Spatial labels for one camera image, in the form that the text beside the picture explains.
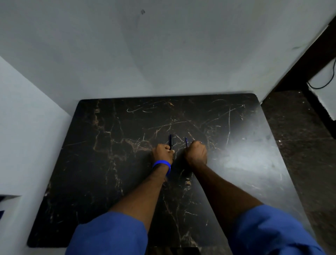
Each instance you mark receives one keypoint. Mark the person's left hand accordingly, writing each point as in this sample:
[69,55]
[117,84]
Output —
[162,155]

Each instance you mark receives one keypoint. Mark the person's right hand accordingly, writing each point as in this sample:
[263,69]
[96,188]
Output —
[196,155]

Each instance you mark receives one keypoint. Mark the person's right fingers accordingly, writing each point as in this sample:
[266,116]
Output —
[195,144]

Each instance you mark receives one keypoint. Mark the person's left fingers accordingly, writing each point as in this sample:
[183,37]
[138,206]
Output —
[168,148]

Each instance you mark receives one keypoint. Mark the person's right forearm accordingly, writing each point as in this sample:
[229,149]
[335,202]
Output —
[223,194]

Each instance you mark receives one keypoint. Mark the person's left forearm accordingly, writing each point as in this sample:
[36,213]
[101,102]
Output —
[141,195]

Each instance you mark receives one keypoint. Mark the blue wristband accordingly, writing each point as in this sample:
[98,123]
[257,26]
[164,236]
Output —
[160,164]

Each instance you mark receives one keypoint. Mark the blue left sleeve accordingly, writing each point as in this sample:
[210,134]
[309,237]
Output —
[109,235]

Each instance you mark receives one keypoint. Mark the blue sleeve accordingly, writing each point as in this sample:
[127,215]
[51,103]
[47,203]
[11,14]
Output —
[109,235]
[273,231]

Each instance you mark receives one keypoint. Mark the blue right sleeve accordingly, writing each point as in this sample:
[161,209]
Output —
[273,231]

